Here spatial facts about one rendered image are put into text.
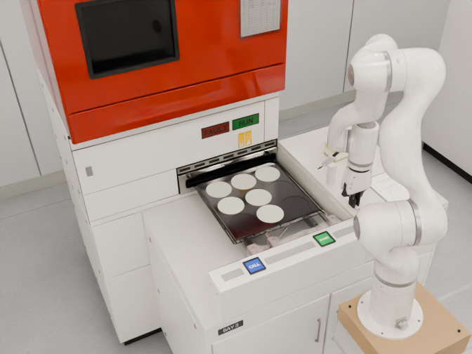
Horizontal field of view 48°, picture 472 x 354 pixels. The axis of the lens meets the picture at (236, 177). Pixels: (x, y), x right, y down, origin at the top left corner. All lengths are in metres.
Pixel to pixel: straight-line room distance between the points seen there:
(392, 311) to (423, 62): 0.70
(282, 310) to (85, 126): 0.89
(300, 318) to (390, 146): 0.82
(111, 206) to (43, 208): 1.56
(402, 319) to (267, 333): 0.49
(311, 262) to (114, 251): 0.86
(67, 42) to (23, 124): 1.88
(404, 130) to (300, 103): 2.94
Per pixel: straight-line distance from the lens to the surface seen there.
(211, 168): 2.12
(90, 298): 2.97
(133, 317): 2.55
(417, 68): 1.34
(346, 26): 4.19
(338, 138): 1.71
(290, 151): 2.17
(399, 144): 1.34
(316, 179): 2.03
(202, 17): 1.78
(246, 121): 2.09
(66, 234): 3.37
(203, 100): 1.90
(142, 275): 2.37
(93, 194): 2.02
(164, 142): 1.99
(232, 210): 1.97
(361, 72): 1.31
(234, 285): 1.64
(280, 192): 2.05
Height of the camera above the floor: 2.20
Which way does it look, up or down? 37 degrees down
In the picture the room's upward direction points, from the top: 1 degrees counter-clockwise
